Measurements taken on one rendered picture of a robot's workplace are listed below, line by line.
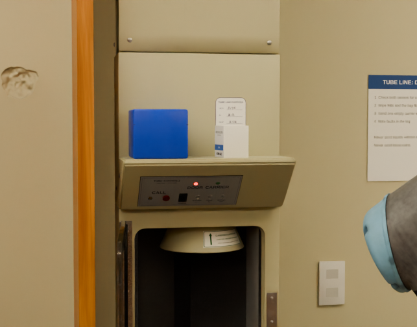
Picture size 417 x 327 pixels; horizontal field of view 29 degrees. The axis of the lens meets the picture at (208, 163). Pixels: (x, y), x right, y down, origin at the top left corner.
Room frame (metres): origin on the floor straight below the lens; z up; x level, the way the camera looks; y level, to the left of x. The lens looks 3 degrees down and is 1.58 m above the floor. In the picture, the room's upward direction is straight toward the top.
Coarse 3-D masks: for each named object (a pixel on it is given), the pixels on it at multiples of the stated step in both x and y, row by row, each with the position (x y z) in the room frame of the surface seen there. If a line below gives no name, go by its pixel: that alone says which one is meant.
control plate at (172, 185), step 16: (144, 176) 1.48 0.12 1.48; (160, 176) 1.48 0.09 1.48; (176, 176) 1.49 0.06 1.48; (192, 176) 1.49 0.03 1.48; (208, 176) 1.50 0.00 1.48; (224, 176) 1.51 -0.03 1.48; (240, 176) 1.51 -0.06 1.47; (144, 192) 1.51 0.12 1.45; (160, 192) 1.51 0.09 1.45; (176, 192) 1.52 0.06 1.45; (192, 192) 1.53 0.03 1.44; (208, 192) 1.53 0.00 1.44; (224, 192) 1.54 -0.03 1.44
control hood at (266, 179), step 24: (120, 168) 1.52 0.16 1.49; (144, 168) 1.46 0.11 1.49; (168, 168) 1.47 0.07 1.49; (192, 168) 1.48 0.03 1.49; (216, 168) 1.49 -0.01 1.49; (240, 168) 1.50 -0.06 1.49; (264, 168) 1.50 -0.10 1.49; (288, 168) 1.51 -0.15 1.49; (120, 192) 1.52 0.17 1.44; (240, 192) 1.55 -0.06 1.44; (264, 192) 1.55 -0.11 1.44
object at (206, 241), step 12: (168, 228) 1.67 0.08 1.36; (180, 228) 1.64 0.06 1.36; (192, 228) 1.63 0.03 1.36; (204, 228) 1.62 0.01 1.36; (216, 228) 1.63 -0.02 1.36; (228, 228) 1.65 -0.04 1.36; (168, 240) 1.65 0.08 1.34; (180, 240) 1.63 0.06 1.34; (192, 240) 1.62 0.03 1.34; (204, 240) 1.61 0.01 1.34; (216, 240) 1.62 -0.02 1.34; (228, 240) 1.63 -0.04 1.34; (240, 240) 1.67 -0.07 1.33; (192, 252) 1.61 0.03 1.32; (204, 252) 1.60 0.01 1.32; (216, 252) 1.61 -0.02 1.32
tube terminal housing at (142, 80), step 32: (128, 64) 1.56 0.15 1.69; (160, 64) 1.58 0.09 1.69; (192, 64) 1.59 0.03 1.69; (224, 64) 1.60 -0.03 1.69; (256, 64) 1.61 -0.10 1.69; (128, 96) 1.56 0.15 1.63; (160, 96) 1.58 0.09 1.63; (192, 96) 1.59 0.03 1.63; (224, 96) 1.60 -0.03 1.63; (256, 96) 1.61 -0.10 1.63; (192, 128) 1.59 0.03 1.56; (256, 128) 1.61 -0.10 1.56; (160, 224) 1.58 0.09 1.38; (192, 224) 1.59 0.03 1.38; (224, 224) 1.60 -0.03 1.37; (256, 224) 1.61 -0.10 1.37
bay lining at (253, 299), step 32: (160, 256) 1.78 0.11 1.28; (192, 256) 1.83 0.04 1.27; (224, 256) 1.78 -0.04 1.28; (256, 256) 1.66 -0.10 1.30; (160, 288) 1.78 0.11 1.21; (192, 288) 1.83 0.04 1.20; (224, 288) 1.78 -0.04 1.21; (256, 288) 1.65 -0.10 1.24; (160, 320) 1.78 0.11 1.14; (192, 320) 1.83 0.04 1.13; (224, 320) 1.78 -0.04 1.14; (256, 320) 1.65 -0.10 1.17
